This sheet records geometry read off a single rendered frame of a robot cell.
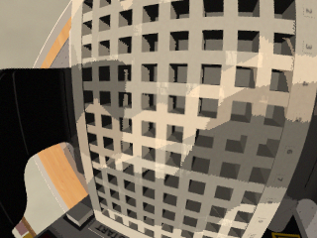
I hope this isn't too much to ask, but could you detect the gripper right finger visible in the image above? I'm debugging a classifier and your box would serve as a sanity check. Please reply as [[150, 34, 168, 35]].
[[267, 92, 317, 232]]

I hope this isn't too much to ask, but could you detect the beige well plate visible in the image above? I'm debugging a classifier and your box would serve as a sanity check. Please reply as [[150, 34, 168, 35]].
[[71, 0, 317, 238]]

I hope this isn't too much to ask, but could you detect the dark grey flat base plate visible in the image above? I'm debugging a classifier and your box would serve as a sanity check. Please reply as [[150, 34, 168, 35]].
[[49, 37, 317, 238]]

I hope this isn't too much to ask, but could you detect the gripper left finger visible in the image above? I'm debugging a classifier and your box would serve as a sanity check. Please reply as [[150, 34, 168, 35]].
[[0, 67, 85, 238]]

